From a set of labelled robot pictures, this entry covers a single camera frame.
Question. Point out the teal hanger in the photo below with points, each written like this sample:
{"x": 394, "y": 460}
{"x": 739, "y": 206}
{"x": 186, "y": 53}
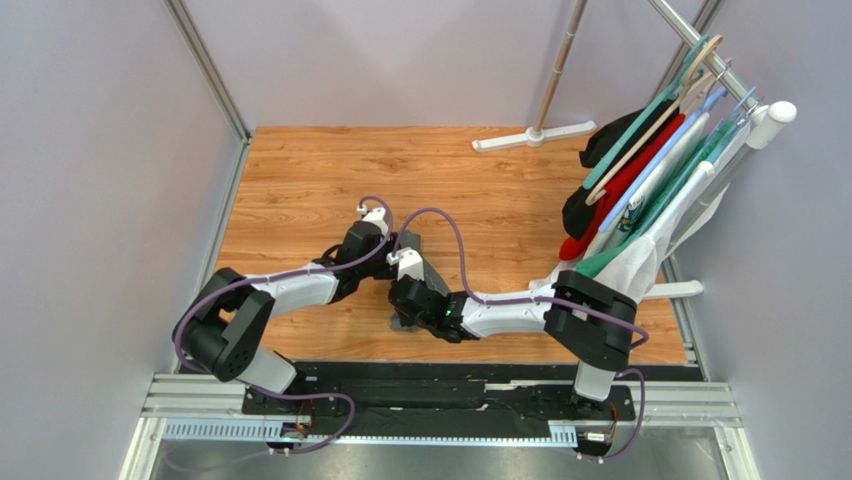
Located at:
{"x": 611, "y": 143}

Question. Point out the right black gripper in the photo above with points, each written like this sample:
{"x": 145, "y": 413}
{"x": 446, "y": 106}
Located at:
{"x": 405, "y": 309}

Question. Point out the grey felt napkin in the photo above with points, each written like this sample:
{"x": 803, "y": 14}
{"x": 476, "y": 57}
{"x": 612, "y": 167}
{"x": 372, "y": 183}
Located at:
{"x": 433, "y": 280}

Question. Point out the black garment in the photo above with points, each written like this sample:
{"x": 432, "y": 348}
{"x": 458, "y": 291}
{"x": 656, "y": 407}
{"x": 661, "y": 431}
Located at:
{"x": 576, "y": 215}

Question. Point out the white clothes rack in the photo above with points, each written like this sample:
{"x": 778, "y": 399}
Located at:
{"x": 767, "y": 120}

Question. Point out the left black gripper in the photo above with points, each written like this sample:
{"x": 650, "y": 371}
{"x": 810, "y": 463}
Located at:
{"x": 391, "y": 243}

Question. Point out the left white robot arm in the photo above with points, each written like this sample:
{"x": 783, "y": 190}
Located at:
{"x": 221, "y": 331}

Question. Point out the light blue hanger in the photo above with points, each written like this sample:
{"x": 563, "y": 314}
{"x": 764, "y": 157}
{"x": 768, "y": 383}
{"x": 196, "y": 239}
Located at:
{"x": 681, "y": 142}

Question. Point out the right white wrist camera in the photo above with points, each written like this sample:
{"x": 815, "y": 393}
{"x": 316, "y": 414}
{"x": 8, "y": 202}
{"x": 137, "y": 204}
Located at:
{"x": 410, "y": 263}

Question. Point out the white garment with green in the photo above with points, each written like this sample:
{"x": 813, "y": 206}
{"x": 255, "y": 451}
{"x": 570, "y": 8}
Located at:
{"x": 631, "y": 267}

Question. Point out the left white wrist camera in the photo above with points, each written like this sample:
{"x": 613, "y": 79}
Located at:
{"x": 380, "y": 216}

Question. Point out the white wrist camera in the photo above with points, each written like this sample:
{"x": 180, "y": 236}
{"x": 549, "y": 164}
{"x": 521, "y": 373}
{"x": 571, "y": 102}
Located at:
{"x": 410, "y": 263}
{"x": 380, "y": 216}

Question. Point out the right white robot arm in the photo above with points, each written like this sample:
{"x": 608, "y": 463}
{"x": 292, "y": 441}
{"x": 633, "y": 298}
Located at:
{"x": 592, "y": 321}

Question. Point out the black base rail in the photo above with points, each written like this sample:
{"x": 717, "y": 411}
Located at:
{"x": 416, "y": 399}

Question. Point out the wooden hanger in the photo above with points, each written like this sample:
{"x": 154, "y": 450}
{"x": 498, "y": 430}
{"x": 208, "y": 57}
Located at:
{"x": 684, "y": 84}

